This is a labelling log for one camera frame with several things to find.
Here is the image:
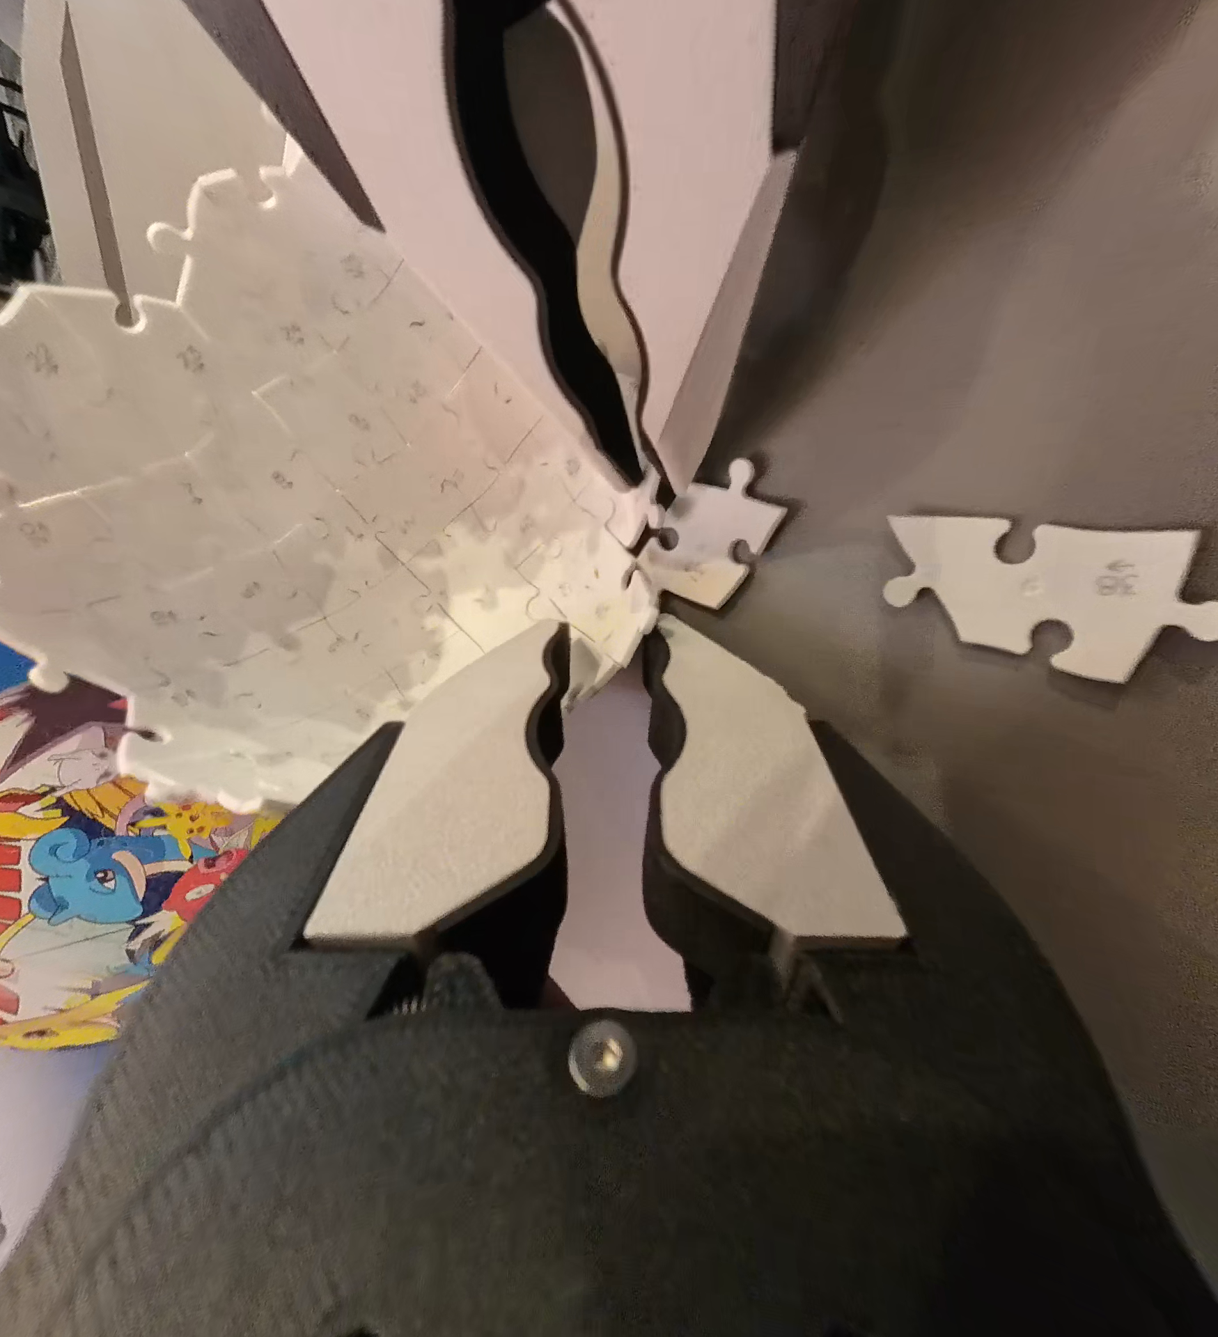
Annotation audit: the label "joined pair white puzzle pieces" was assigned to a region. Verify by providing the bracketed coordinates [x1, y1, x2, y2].
[883, 512, 1218, 686]

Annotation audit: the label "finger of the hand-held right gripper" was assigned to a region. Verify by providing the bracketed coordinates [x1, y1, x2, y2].
[192, 0, 664, 497]
[568, 0, 882, 505]

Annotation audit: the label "blue cartoon puzzle box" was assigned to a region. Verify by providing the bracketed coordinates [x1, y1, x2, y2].
[0, 616, 302, 1337]

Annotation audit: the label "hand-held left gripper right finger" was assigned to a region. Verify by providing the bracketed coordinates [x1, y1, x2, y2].
[643, 614, 910, 993]

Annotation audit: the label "single white puzzle piece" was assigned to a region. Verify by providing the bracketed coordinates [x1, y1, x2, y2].
[639, 457, 791, 609]

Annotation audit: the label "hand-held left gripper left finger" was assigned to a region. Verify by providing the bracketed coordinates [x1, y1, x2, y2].
[302, 621, 570, 957]

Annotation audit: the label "partly built white puzzle ball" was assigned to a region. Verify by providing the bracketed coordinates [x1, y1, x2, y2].
[0, 136, 673, 818]

